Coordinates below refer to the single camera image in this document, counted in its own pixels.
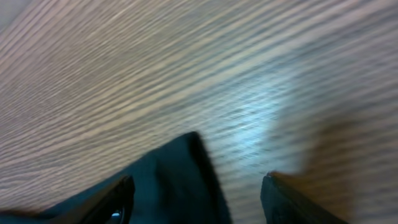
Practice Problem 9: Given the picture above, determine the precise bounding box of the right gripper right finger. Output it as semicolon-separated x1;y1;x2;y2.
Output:
261;172;347;224

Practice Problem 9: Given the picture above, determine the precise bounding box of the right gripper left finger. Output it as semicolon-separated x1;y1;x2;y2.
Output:
52;176;135;224

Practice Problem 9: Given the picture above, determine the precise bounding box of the black garment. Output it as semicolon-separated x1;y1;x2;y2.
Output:
1;132;231;223

